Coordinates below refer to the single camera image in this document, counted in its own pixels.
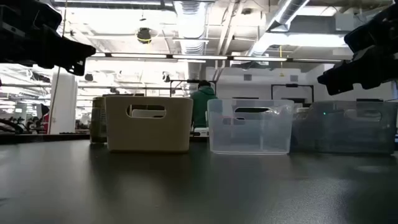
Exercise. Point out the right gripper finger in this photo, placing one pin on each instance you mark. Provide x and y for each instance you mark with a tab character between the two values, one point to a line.
367	71

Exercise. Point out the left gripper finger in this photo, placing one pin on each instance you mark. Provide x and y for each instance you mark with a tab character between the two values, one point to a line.
68	53

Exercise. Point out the brown-lid spice jar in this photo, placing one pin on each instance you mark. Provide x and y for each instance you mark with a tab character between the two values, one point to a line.
98	124

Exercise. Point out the white plastic bin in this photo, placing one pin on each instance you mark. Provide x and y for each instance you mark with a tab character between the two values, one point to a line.
149	133

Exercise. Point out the white pillar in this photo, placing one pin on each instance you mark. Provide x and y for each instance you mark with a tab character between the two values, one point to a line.
63	105

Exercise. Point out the dark smoky plastic bin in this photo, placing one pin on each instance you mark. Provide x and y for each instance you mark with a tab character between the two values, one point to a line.
342	137

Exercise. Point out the long ceiling light bar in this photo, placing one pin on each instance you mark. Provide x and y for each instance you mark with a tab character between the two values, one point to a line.
140	56

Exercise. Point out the black ceiling lamp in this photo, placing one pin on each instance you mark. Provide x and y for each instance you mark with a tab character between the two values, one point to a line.
144	35

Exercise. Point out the clear plastic bin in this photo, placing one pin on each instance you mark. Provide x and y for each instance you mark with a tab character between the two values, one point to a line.
248	137

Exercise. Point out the person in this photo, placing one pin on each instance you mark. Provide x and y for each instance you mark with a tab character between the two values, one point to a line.
202	105

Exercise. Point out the black aluminium table frame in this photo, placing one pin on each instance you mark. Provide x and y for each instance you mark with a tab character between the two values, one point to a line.
46	138

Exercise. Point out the smooth silver air duct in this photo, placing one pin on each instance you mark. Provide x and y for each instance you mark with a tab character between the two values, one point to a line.
287	14

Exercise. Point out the corrugated silver air duct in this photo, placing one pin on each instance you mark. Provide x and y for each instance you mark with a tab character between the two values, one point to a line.
191	25

